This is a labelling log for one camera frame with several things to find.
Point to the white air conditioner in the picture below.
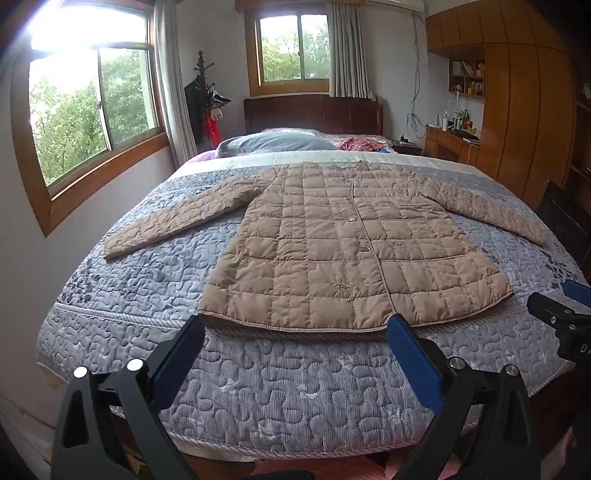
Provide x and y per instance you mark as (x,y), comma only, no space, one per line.
(397,3)

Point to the small wooden-framed window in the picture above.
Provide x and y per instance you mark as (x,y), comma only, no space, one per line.
(293,46)

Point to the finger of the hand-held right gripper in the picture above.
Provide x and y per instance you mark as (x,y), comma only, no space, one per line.
(579,290)
(547,311)

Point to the grey leaf-print quilted bedspread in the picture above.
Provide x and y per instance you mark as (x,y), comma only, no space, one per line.
(277,392)

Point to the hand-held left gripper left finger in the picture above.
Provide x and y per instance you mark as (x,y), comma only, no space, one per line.
(178,351)

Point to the grey pillow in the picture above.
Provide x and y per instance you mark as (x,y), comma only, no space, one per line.
(277,142)

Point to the large wooden-framed window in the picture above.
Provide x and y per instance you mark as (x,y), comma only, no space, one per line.
(92,110)

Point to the wall shelf with small ornaments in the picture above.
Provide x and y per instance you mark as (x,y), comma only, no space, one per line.
(467,78)

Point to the short grey curtain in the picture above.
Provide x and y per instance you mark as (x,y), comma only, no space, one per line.
(348,50)

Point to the purple blanket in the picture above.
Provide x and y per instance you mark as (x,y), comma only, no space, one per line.
(203,159)

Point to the black chair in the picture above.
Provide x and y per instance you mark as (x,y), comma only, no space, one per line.
(565,221)

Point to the pink clothing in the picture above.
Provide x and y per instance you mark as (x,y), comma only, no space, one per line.
(564,457)

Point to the dark bedside table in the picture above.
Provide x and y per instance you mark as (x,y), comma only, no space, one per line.
(407,148)

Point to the dark wooden headboard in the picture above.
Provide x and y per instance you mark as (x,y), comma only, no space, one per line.
(314,113)

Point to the wooden wardrobe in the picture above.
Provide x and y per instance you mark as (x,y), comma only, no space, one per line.
(517,115)

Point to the dark wooden coat rack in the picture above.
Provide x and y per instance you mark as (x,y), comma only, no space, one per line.
(200,87)

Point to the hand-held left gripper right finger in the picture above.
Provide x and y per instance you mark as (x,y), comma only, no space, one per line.
(413,360)

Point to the tan quilted jacket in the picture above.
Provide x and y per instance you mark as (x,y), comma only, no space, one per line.
(323,240)

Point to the long grey curtain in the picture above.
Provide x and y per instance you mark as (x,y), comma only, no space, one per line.
(178,92)

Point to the wooden desk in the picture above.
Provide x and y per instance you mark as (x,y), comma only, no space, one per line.
(450,143)

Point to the red plaid cloth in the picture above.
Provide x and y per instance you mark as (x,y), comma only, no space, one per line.
(360,144)

